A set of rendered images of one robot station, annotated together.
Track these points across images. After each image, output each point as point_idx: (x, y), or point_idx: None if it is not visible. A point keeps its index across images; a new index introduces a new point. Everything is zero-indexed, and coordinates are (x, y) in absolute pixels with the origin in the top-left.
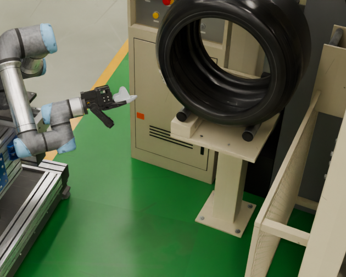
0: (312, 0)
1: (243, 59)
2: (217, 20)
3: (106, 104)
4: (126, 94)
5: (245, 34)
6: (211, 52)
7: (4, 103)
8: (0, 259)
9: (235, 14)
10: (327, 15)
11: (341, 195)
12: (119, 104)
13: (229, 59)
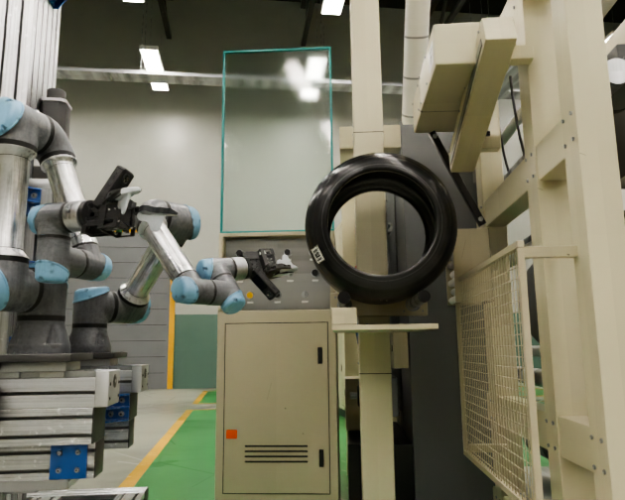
0: (410, 240)
1: None
2: (319, 284)
3: (272, 264)
4: (288, 261)
5: (371, 249)
6: (319, 316)
7: (95, 343)
8: None
9: (391, 163)
10: None
11: (596, 143)
12: (285, 265)
13: None
